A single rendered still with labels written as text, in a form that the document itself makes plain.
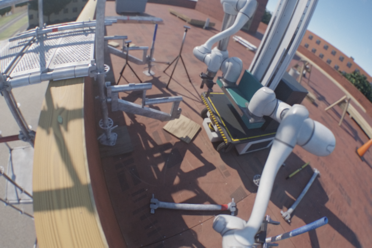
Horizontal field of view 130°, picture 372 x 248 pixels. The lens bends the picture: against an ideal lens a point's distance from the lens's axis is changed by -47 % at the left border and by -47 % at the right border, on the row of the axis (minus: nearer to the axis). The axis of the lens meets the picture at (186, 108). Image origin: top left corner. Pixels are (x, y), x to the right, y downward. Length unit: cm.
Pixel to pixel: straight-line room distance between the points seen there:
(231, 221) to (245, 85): 119
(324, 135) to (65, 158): 105
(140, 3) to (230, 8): 584
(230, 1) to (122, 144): 154
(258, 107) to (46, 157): 131
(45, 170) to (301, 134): 100
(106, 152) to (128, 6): 614
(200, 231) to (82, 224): 94
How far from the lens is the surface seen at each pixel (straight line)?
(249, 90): 155
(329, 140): 81
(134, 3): 702
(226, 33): 136
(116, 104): 125
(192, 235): 131
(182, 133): 166
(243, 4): 140
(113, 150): 148
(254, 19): 1183
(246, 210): 154
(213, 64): 131
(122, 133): 159
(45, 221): 65
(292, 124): 71
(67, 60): 121
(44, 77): 112
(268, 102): 125
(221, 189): 149
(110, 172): 140
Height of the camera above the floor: 126
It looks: 39 degrees down
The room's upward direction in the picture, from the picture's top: 18 degrees clockwise
